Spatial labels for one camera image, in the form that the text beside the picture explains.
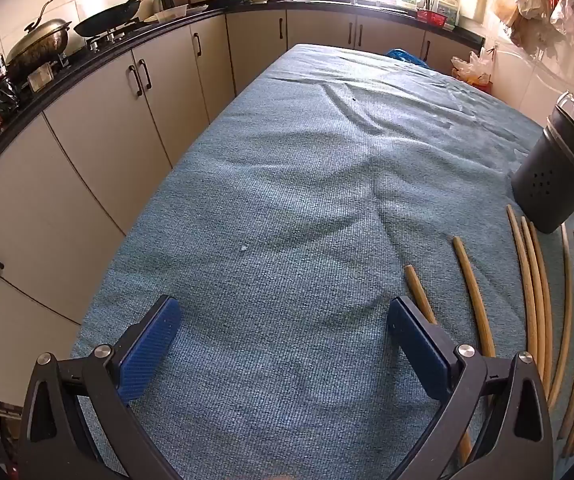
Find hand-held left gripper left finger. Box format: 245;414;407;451
17;294;184;480

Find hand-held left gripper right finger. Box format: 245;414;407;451
388;296;554;480

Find group of wooden chopsticks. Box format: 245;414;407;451
403;205;574;463

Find dark grey utensil holder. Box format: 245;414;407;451
511;91;574;235

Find blue table cloth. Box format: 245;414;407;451
69;42;574;480

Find beige kitchen base cabinets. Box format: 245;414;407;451
0;7;483;411

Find black kitchen countertop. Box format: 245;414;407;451
0;0;485;201

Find red trash bin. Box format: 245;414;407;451
450;49;494;92

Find black packet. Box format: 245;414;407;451
0;80;20;118

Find small steel container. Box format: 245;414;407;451
27;62;56;92

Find blue plastic bag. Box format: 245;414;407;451
386;48;428;67

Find gas stove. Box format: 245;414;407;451
87;22;153;51

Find steel lidded wok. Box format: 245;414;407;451
6;0;72;81

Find small red basket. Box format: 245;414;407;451
416;9;449;27

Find black frying pan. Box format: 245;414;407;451
73;0;158;38

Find clear plastic food container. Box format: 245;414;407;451
144;4;190;23

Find white detergent bottle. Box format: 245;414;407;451
436;0;460;28

